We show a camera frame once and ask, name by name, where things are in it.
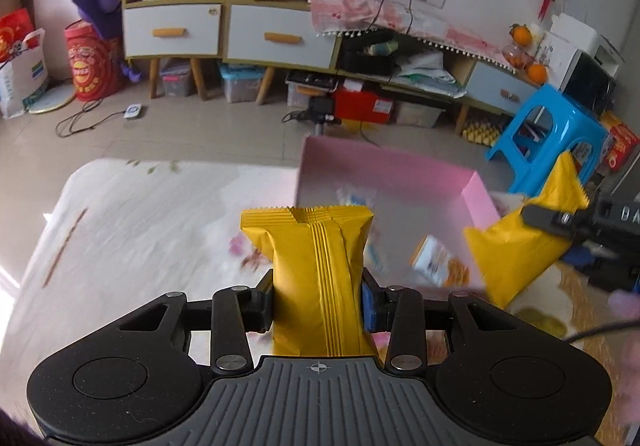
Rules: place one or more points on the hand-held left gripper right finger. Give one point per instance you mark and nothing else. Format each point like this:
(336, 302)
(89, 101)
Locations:
(371, 306)

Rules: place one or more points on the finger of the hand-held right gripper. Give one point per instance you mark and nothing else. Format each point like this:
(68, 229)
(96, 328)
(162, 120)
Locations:
(582, 256)
(545, 218)

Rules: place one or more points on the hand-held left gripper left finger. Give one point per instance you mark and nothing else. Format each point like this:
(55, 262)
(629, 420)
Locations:
(260, 308)

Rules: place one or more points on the yellow snack packet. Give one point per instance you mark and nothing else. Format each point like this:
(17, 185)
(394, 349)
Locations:
(310, 276)
(510, 251)

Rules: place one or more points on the pink cardboard box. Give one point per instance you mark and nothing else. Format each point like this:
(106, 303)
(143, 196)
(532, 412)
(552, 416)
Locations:
(390, 171)

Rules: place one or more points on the orange white snack packet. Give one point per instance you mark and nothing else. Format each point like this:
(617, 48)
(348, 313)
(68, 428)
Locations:
(435, 262)

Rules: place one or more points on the red snack carton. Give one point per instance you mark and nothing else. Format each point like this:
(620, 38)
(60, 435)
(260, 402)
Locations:
(620, 143)

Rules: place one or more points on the blue plastic stool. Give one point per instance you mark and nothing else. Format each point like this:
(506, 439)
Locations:
(555, 118)

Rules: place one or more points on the yellow egg tray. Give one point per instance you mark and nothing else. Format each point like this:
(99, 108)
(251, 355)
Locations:
(481, 132)

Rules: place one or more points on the black appliance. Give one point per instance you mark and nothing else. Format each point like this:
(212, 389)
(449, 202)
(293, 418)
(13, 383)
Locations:
(587, 83)

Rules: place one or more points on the orange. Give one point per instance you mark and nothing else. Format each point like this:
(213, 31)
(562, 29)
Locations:
(537, 73)
(521, 34)

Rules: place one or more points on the glass bowl of oranges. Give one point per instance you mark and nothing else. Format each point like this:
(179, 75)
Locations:
(517, 57)

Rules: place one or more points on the pile of folded cloths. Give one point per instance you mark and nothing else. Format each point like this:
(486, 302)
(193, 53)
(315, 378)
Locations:
(430, 71)

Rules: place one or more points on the red cardboard box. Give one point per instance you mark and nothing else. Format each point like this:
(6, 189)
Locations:
(362, 106)

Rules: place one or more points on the blue lidded storage box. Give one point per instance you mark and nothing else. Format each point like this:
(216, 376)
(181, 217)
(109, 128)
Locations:
(241, 85)

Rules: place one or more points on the white floor device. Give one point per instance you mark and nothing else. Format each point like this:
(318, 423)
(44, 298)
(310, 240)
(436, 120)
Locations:
(134, 111)

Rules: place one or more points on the black bag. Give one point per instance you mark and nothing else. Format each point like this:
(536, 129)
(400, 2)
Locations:
(367, 58)

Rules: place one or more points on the clear plastic storage box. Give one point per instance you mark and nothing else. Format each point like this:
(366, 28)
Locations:
(176, 78)

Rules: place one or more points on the low wooden drawer cabinet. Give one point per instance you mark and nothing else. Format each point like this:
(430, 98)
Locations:
(280, 38)

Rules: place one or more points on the pink tasselled cloth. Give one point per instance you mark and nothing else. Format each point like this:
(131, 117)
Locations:
(350, 8)

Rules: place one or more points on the tall wooden shelf cabinet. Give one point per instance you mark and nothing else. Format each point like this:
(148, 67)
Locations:
(170, 28)

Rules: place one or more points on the round white floor plate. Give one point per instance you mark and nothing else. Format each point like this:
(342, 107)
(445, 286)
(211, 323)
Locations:
(50, 98)

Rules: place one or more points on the red cylindrical gift box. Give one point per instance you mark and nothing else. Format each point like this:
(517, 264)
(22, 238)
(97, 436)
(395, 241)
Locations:
(92, 61)

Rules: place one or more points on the white paper shopping bag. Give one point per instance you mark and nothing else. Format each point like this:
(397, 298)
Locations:
(22, 81)

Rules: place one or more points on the red gift bag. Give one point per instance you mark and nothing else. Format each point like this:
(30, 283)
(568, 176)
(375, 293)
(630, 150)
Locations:
(12, 33)

